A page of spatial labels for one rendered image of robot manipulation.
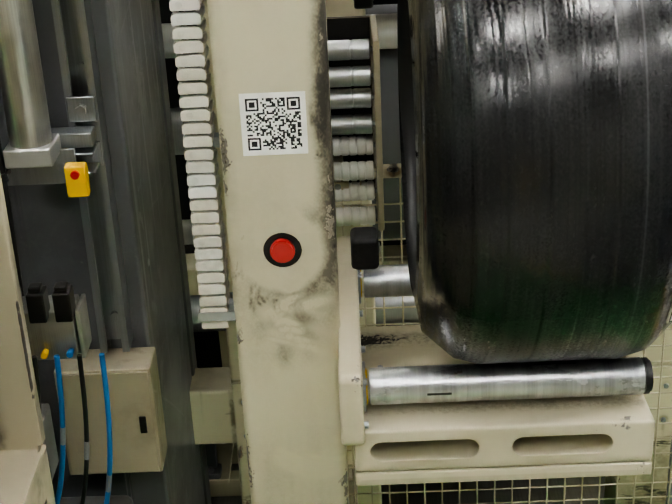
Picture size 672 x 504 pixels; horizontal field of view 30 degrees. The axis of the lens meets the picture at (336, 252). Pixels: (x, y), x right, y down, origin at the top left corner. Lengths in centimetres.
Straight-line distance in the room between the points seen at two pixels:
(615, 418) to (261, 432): 44
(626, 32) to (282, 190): 44
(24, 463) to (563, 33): 75
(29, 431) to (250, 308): 30
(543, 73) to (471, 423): 47
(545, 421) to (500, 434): 6
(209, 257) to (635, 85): 56
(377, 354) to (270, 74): 52
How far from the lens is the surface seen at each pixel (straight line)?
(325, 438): 163
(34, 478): 144
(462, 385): 151
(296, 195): 147
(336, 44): 183
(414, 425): 151
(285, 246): 149
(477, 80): 125
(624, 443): 155
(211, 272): 153
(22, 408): 146
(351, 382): 145
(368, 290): 175
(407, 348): 179
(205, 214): 150
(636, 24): 129
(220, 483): 264
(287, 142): 144
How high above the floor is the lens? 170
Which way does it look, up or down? 25 degrees down
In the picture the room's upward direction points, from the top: 3 degrees counter-clockwise
